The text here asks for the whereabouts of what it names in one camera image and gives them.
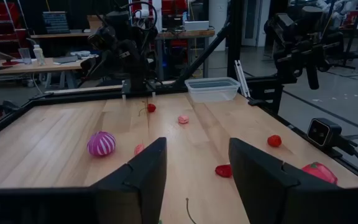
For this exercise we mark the black background robot arm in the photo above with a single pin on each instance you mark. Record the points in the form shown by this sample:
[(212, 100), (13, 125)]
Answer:
[(291, 53)]

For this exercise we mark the red toy bell pepper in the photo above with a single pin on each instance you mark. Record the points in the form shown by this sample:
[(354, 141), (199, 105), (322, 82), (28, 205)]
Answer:
[(320, 172)]

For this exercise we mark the white profile bars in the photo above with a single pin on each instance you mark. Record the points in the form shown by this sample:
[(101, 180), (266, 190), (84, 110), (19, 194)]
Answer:
[(241, 79)]

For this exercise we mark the red toy cherry with stem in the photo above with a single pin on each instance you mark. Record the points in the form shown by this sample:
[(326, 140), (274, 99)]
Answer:
[(151, 108)]

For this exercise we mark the wooden background table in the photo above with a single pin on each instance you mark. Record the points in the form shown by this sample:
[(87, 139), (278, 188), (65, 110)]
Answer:
[(42, 66)]

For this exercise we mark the grey parts organiser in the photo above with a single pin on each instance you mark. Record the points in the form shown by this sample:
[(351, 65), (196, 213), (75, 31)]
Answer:
[(56, 22)]

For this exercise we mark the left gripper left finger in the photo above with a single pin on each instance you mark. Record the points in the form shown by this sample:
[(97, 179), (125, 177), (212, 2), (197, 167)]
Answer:
[(135, 193)]

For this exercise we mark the clear plastic tupperware container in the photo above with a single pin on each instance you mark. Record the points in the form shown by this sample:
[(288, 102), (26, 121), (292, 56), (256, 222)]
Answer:
[(211, 93)]

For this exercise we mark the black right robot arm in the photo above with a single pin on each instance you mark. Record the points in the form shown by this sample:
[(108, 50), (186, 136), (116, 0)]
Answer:
[(129, 59)]

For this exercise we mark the purple white striped toy ball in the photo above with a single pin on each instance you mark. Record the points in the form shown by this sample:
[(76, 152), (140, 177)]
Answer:
[(101, 143)]

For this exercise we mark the small pink toy produce piece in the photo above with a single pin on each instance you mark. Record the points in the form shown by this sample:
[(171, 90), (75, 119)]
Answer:
[(139, 149), (183, 119)]

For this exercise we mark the black table-level camera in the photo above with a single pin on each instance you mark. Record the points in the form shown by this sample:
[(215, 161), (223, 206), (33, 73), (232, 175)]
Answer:
[(322, 132)]

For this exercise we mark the clear plastic cup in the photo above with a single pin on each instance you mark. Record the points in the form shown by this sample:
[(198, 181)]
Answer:
[(25, 56)]

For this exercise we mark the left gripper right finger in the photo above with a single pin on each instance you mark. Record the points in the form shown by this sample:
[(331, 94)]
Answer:
[(259, 186)]

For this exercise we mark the white plastic bottle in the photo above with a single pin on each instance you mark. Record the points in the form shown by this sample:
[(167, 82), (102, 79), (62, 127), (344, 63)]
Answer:
[(38, 56)]

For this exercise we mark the red toy strawberry green stem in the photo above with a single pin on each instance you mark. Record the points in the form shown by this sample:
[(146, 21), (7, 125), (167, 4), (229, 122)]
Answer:
[(274, 141), (223, 171)]

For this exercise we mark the black aluminium table frame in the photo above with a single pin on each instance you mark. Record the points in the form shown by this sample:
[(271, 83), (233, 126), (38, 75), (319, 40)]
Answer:
[(57, 99)]

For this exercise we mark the white box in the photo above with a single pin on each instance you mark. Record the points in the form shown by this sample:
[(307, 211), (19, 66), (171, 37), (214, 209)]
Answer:
[(196, 25)]

